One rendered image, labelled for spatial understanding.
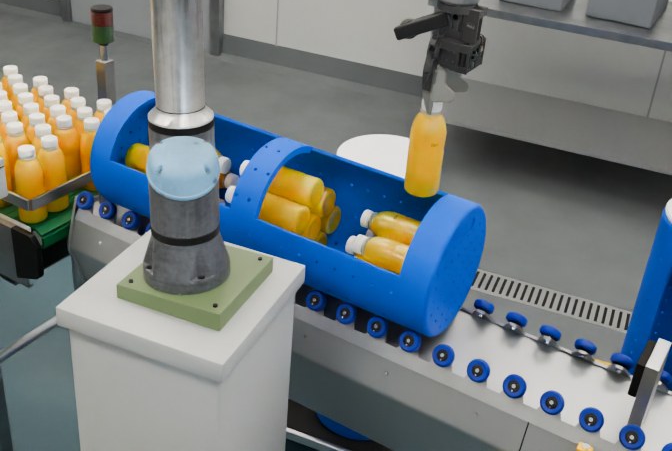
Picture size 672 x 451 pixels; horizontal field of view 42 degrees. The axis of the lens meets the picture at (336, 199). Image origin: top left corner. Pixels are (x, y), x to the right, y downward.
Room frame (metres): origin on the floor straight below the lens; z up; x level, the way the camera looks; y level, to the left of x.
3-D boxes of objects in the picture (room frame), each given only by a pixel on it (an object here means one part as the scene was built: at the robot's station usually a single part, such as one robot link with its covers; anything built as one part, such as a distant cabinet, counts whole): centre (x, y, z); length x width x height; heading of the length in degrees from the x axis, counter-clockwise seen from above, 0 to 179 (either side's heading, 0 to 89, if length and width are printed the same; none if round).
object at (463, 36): (1.51, -0.19, 1.57); 0.09 x 0.08 x 0.12; 61
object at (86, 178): (1.96, 0.63, 0.96); 0.40 x 0.01 x 0.03; 151
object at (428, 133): (1.52, -0.17, 1.33); 0.07 x 0.07 x 0.19
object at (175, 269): (1.26, 0.25, 1.23); 0.15 x 0.15 x 0.10
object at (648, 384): (1.27, -0.60, 1.00); 0.10 x 0.04 x 0.15; 151
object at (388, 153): (2.07, -0.13, 1.03); 0.28 x 0.28 x 0.01
